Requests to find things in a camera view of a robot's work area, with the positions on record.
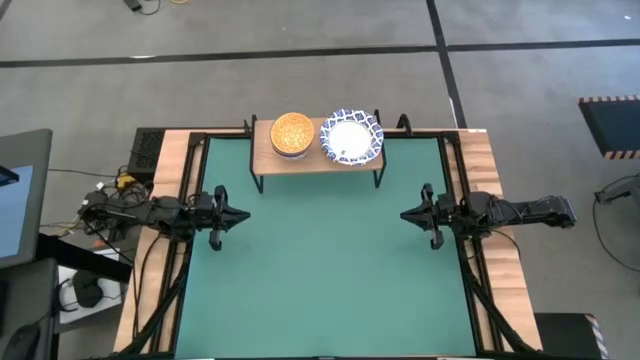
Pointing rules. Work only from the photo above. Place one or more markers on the white paper sheet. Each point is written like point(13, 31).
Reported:
point(112, 287)

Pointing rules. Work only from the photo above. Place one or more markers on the blue white patterned paper bowl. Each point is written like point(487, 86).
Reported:
point(351, 139)

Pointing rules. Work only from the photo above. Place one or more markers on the yellow plug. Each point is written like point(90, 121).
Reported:
point(125, 181)

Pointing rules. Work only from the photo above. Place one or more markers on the green table mat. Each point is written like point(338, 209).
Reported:
point(325, 275)

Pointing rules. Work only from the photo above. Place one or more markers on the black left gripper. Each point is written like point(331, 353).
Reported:
point(217, 215)

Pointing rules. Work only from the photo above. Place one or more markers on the black power adapter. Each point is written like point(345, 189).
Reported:
point(133, 5)

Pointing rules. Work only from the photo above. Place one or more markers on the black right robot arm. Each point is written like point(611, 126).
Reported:
point(525, 210)

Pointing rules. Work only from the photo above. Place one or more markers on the grey floor device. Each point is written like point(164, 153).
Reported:
point(620, 189)

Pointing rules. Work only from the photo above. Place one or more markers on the wooden shelf black metal frame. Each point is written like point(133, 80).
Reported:
point(317, 165)

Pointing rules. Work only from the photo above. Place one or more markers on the yellow patterned ceramic bowl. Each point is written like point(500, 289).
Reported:
point(292, 134)

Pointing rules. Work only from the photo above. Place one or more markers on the black perforated box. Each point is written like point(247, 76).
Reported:
point(146, 150)

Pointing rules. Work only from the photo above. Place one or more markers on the hazard striped black box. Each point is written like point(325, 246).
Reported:
point(565, 337)

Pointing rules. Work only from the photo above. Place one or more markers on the black computer mouse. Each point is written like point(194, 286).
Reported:
point(22, 342)

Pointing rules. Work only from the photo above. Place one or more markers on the hazard striped black platform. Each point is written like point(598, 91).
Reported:
point(612, 127)

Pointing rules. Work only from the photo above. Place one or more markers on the grey desk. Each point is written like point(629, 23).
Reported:
point(25, 300)

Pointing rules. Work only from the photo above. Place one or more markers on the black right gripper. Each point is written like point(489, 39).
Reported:
point(437, 215)

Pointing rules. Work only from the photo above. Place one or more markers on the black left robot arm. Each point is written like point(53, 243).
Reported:
point(165, 215)

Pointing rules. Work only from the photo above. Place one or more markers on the black desk bar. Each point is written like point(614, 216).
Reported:
point(85, 257)

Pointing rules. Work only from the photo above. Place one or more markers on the grey monitor blue screen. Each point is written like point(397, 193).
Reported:
point(20, 200)

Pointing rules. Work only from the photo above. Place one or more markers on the black metal table frame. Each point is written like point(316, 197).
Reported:
point(472, 280)

